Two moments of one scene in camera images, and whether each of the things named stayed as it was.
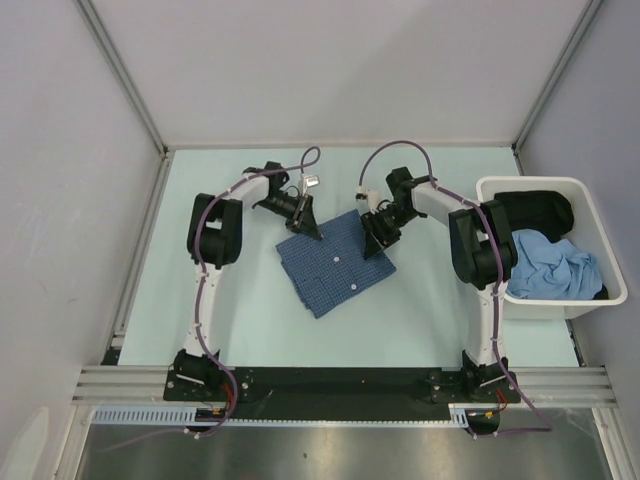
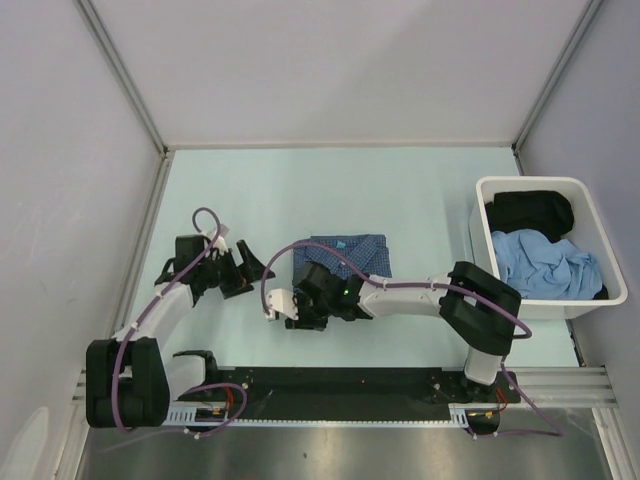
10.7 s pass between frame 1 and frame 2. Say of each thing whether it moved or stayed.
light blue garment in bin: stayed
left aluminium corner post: stayed
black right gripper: moved
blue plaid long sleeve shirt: moved
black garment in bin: stayed
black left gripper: moved
